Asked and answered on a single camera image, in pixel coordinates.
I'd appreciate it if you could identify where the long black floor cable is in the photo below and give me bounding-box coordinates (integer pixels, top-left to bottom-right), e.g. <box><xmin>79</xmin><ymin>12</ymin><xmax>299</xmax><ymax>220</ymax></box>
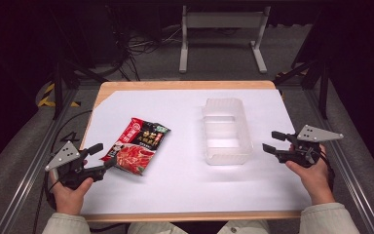
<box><xmin>32</xmin><ymin>109</ymin><xmax>94</xmax><ymax>234</ymax></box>

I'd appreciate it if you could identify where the yellow and black hazard tape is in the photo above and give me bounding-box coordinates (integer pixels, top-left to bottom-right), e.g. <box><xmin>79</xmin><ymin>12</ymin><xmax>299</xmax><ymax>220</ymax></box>
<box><xmin>38</xmin><ymin>82</ymin><xmax>81</xmax><ymax>108</ymax></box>

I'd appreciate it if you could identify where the aluminium frame rail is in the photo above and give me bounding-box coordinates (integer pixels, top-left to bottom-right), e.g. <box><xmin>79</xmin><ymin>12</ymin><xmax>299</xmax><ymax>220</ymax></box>
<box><xmin>0</xmin><ymin>87</ymin><xmax>81</xmax><ymax>234</ymax></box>
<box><xmin>303</xmin><ymin>88</ymin><xmax>374</xmax><ymax>234</ymax></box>

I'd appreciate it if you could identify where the white metal stand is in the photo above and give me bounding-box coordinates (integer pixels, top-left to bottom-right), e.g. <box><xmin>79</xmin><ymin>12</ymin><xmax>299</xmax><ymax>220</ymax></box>
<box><xmin>178</xmin><ymin>5</ymin><xmax>272</xmax><ymax>74</ymax></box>

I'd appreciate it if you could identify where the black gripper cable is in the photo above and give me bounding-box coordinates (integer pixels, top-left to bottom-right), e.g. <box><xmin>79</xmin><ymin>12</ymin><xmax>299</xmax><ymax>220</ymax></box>
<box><xmin>318</xmin><ymin>151</ymin><xmax>336</xmax><ymax>193</ymax></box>
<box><xmin>43</xmin><ymin>176</ymin><xmax>61</xmax><ymax>211</ymax></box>

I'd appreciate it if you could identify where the person's left hand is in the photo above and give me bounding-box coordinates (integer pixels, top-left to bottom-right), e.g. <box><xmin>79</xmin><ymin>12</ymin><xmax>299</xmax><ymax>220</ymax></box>
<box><xmin>49</xmin><ymin>172</ymin><xmax>94</xmax><ymax>216</ymax></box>

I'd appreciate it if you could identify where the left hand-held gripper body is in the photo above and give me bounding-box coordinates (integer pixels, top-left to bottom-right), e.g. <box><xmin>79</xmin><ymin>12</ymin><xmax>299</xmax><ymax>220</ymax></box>
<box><xmin>44</xmin><ymin>140</ymin><xmax>107</xmax><ymax>191</ymax></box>

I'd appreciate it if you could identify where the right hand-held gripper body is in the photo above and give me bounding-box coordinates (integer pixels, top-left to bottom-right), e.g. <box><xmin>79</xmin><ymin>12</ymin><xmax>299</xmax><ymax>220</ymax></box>
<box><xmin>276</xmin><ymin>124</ymin><xmax>345</xmax><ymax>169</ymax></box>

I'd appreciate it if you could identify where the clear plastic container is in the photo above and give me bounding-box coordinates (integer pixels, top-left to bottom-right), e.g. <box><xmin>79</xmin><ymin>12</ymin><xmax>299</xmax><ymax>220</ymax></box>
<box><xmin>201</xmin><ymin>97</ymin><xmax>254</xmax><ymax>166</ymax></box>

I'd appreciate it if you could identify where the bundle of black floor cables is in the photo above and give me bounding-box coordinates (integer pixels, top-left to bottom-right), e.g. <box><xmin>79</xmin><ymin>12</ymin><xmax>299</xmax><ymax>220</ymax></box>
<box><xmin>110</xmin><ymin>25</ymin><xmax>183</xmax><ymax>82</ymax></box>

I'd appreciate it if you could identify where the white paper sheet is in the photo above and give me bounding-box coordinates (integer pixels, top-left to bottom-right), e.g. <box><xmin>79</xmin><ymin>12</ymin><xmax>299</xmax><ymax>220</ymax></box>
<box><xmin>80</xmin><ymin>89</ymin><xmax>312</xmax><ymax>215</ymax></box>

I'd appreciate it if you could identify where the person's right hand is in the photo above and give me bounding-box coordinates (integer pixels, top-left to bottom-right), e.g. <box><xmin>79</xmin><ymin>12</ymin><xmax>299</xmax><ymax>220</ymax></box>
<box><xmin>284</xmin><ymin>144</ymin><xmax>336</xmax><ymax>207</ymax></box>

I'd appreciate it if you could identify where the red and black seasoning packet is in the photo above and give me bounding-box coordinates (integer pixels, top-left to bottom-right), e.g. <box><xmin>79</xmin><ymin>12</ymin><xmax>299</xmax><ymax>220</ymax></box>
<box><xmin>100</xmin><ymin>117</ymin><xmax>171</xmax><ymax>176</ymax></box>

